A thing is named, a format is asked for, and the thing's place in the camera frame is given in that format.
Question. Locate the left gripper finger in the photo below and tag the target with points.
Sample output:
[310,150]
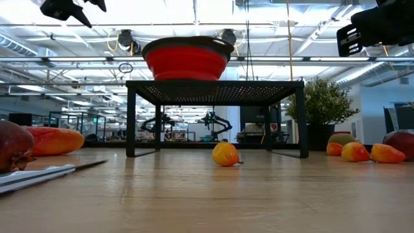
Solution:
[98,4]
[61,8]

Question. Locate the red collapsible bowl grey rim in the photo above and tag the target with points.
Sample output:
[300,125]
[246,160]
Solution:
[186,63]

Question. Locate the green mango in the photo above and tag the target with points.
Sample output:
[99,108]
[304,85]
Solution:
[341,138]

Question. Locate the dark red pomegranate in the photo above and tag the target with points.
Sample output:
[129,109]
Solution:
[401,145]
[14,145]

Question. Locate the small orange red fruit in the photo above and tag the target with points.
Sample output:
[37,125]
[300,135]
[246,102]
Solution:
[334,149]

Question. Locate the red orange mango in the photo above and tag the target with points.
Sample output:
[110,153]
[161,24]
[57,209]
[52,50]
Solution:
[55,141]

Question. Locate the dark panel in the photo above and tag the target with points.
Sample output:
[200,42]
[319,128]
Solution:
[404,118]

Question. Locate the green potted plant black pot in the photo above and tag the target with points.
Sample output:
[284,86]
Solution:
[323,103]

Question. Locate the small black monitor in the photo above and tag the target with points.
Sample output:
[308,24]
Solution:
[21,117]

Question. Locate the orange pointed toy pear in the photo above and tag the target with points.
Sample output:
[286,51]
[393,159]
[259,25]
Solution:
[387,153]

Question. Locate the red yellow toy pear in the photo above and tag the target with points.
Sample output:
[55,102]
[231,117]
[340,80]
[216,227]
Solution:
[355,152]

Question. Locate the black mesh metal rack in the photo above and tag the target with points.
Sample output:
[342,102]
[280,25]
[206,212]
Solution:
[213,84]

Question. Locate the yellow orange toy pear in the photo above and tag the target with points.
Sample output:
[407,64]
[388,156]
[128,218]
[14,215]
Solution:
[224,154]

